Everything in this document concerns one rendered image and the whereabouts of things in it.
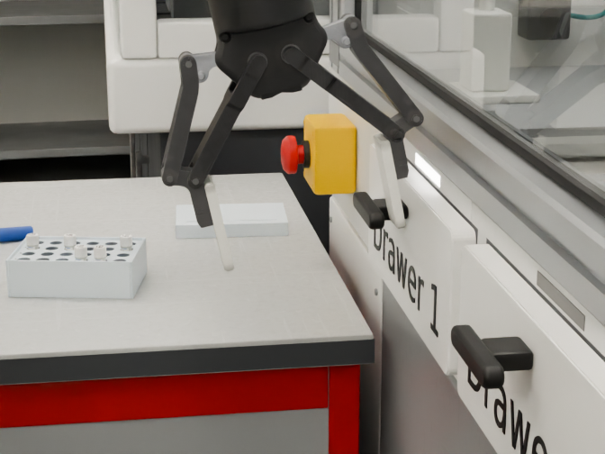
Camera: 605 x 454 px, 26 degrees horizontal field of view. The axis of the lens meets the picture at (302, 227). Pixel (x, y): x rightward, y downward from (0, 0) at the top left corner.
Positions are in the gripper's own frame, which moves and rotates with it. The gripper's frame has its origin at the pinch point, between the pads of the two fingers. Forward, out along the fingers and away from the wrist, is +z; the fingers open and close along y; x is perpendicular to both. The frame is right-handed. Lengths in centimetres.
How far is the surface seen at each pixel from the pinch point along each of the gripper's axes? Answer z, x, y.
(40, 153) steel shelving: 67, 367, -55
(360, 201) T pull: -0.2, 3.5, 4.8
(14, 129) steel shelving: 63, 403, -65
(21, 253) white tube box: 5.1, 31.2, -25.9
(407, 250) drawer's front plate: 4.2, 1.8, 7.4
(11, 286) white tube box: 7.3, 28.1, -27.3
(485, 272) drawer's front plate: -0.9, -19.8, 8.5
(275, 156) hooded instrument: 15, 85, 5
